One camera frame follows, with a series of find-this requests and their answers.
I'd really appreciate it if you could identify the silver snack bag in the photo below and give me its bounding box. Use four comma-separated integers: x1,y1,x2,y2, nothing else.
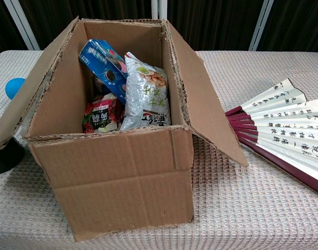
119,51,172,131

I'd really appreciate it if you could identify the red snack bag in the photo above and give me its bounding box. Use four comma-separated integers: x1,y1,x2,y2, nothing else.
82,93,124,134

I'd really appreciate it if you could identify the white upright frame post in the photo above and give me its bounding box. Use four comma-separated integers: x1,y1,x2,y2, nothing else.
151,0,168,20

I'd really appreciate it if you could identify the dark curtain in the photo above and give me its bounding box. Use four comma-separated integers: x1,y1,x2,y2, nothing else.
0,0,318,59

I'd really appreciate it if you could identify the beige woven tablecloth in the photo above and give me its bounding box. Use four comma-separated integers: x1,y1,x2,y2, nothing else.
0,50,318,250

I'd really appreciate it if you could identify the paper folding fan with calligraphy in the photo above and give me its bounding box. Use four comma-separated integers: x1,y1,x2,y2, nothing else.
224,78,318,198

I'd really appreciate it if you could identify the brown cardboard box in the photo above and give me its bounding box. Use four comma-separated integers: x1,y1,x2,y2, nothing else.
0,16,249,242

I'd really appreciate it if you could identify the black cone-shaped object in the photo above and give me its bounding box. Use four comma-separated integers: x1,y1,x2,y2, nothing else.
0,137,26,175

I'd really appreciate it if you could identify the blue cookie box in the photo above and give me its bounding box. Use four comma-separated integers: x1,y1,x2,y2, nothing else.
78,39,129,105

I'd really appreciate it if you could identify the blue ball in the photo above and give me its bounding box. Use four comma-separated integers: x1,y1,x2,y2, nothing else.
5,77,26,100

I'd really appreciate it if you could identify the white slanted frame post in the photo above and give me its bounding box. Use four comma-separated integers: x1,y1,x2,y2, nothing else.
3,0,41,51
248,0,275,52

